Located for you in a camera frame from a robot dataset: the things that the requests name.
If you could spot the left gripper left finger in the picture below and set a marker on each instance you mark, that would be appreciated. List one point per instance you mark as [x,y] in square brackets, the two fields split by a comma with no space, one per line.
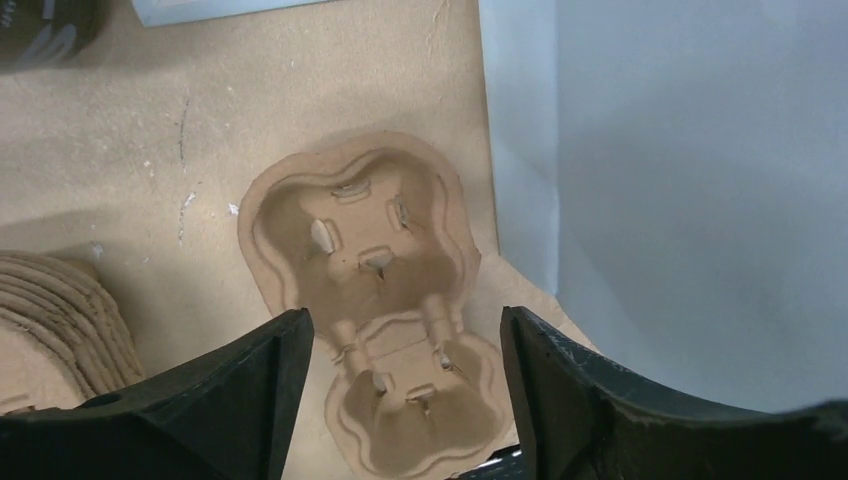
[228,414]

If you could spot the brown pulp cup carrier stack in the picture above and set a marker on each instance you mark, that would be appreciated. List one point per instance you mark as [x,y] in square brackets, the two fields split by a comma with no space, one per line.
[63,338]

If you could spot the flat light blue bag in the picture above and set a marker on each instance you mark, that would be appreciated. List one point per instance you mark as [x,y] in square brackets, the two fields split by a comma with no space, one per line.
[155,13]

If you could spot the black paper coffee cup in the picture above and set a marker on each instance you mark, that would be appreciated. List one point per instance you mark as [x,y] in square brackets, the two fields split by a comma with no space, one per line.
[42,33]

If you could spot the light blue paper bag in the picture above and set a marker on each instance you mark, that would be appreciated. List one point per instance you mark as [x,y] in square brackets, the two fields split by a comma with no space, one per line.
[675,174]

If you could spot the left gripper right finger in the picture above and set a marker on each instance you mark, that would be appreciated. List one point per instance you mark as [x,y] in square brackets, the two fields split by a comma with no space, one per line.
[580,415]

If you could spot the single brown pulp cup carrier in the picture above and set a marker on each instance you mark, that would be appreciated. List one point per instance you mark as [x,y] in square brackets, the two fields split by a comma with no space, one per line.
[371,236]

